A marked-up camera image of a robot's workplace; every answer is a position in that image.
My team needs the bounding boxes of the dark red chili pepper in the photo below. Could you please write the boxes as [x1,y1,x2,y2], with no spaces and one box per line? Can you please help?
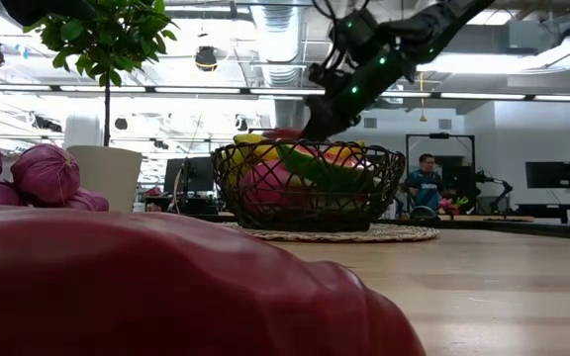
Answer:
[0,203,428,356]
[262,127,304,141]

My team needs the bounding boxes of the watermelon slice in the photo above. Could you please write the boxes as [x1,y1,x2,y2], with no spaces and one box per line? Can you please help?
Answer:
[275,141,380,197]

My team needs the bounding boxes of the yellow banana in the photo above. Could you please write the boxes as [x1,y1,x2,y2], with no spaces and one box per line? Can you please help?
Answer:
[233,132,366,162]

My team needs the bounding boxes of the pink dragon fruit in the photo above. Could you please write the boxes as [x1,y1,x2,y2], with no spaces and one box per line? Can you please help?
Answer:
[238,158,311,219]

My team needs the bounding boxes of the yellow-green apple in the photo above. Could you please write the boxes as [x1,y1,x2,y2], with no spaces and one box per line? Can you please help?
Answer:
[221,146,251,187]

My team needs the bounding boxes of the purple onion braid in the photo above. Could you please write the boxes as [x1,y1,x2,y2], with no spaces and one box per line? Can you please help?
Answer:
[0,126,111,214]

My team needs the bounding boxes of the person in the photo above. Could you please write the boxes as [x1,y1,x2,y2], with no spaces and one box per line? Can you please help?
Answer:
[400,152,448,220]

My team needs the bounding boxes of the round woven straw placemat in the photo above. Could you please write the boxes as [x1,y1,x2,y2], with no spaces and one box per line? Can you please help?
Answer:
[220,222,441,244]

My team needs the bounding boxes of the pink background fruit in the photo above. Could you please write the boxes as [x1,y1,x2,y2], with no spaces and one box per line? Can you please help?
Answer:
[438,195,470,216]

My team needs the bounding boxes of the dark background monitors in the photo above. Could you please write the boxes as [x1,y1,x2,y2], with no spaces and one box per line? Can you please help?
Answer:
[162,155,217,215]

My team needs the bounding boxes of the black monitor on stand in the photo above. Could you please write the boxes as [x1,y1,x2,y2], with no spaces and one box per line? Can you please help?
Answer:
[524,160,570,209]

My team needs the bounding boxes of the white plant pot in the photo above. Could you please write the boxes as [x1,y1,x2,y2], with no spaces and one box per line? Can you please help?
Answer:
[65,144,144,215]

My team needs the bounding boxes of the black background table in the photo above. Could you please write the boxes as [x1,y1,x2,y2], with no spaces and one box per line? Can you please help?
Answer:
[516,201,570,224]

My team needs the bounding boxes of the green leafy plant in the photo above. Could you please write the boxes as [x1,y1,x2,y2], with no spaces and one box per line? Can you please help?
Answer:
[22,0,180,147]

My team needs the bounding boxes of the silver ceiling duct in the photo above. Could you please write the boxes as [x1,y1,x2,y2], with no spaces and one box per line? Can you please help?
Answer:
[249,3,307,130]

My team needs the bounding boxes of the dark wire basket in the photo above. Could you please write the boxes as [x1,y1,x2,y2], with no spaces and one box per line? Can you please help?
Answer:
[210,138,408,233]

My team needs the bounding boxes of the black background gantry frame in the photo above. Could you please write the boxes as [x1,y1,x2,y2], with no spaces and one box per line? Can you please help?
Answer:
[405,132,477,214]

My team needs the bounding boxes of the black metal table frame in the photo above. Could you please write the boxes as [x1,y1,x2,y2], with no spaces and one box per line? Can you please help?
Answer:
[180,211,570,242]

